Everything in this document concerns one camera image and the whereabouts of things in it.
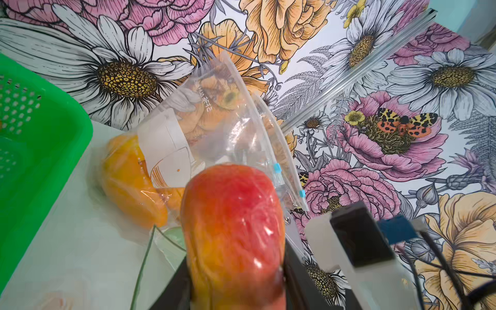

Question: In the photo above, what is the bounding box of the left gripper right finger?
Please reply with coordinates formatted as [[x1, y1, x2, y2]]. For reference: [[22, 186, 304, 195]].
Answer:
[[283, 240, 343, 310]]

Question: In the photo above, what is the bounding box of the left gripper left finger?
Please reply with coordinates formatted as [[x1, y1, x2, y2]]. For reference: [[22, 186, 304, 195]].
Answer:
[[149, 258, 192, 310]]

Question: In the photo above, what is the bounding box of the clear zip-top bag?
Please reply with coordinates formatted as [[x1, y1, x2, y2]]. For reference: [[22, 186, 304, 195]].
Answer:
[[130, 227, 186, 310], [96, 52, 285, 233], [251, 95, 309, 211]]

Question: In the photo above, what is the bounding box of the red yellow mango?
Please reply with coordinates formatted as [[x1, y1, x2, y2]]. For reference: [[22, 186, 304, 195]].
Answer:
[[180, 164, 286, 309]]

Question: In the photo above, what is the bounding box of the green plastic basket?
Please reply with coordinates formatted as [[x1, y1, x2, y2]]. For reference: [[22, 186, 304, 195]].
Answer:
[[1, 55, 93, 288]]

